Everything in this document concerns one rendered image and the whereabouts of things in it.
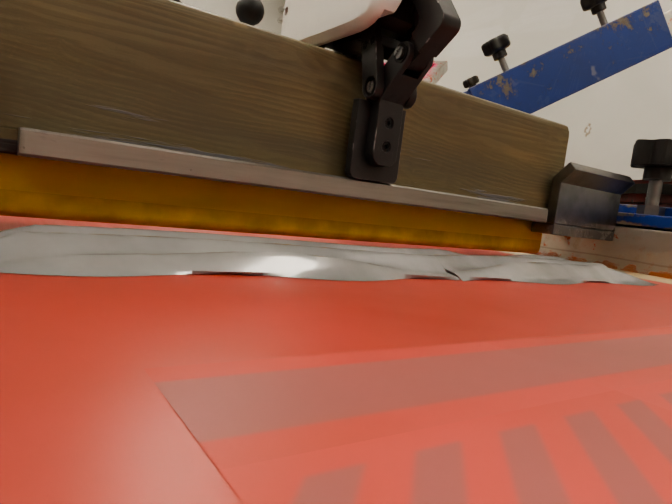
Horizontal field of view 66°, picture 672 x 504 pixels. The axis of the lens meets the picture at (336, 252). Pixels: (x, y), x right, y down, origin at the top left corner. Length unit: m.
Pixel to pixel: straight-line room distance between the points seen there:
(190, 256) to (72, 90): 0.10
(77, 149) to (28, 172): 0.03
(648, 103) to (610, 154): 0.23
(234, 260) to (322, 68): 0.14
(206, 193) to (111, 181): 0.04
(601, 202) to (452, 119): 0.17
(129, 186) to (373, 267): 0.12
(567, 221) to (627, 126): 2.09
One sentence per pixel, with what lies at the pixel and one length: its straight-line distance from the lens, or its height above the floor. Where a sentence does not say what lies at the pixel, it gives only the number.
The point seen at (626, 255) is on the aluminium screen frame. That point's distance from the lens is 0.47.
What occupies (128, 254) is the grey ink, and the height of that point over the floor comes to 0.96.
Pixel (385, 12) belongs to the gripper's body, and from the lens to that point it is 0.27.
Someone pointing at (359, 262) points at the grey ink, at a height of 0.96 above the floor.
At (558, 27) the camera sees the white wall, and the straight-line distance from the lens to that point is 2.83.
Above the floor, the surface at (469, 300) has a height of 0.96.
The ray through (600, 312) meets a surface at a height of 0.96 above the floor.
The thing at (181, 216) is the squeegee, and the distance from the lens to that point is 0.26.
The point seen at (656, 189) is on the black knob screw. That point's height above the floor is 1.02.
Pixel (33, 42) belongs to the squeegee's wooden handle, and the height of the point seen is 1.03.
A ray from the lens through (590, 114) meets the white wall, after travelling 2.60.
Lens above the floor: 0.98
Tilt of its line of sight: 6 degrees down
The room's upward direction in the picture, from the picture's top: 7 degrees clockwise
